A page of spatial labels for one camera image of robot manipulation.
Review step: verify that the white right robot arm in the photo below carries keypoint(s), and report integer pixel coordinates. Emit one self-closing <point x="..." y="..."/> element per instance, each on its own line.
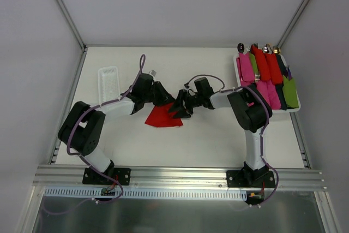
<point x="252" y="113"/>

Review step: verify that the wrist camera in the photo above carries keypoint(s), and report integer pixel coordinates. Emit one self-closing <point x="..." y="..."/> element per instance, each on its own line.
<point x="187" y="85"/>
<point x="152" y="73"/>

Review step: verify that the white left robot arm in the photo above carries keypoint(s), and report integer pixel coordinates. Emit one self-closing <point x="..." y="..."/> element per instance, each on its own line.
<point x="82" y="128"/>

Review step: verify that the red paper napkin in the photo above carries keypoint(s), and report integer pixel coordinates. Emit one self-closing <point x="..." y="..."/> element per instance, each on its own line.
<point x="160" y="117"/>

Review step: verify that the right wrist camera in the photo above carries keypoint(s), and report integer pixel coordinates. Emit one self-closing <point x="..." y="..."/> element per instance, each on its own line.
<point x="187" y="85"/>

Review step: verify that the aluminium mounting rail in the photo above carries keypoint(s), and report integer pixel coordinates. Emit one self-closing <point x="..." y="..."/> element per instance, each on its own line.
<point x="179" y="178"/>

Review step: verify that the white utensil tray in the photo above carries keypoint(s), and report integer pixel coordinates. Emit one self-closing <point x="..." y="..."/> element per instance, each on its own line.
<point x="108" y="84"/>

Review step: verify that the white slotted cable duct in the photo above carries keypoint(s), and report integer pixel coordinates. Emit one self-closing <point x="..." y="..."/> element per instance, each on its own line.
<point x="141" y="193"/>

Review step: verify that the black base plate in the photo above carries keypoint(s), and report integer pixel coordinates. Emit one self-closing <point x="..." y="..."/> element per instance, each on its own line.
<point x="122" y="175"/>
<point x="240" y="179"/>

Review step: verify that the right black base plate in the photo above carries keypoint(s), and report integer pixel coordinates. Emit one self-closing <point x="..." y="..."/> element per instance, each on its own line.
<point x="240" y="179"/>

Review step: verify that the white basket of rolled napkins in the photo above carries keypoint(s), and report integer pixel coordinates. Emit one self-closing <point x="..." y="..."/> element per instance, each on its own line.
<point x="266" y="69"/>

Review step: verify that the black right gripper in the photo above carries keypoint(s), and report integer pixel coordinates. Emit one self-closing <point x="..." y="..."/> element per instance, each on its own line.
<point x="187" y="101"/>

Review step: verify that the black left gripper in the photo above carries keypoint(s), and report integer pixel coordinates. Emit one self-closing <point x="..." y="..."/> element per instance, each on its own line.
<point x="157" y="93"/>

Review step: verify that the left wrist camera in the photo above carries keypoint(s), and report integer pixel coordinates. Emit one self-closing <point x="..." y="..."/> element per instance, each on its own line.
<point x="152" y="73"/>

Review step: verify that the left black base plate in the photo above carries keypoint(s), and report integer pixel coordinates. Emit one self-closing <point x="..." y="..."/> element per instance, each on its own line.
<point x="122" y="175"/>

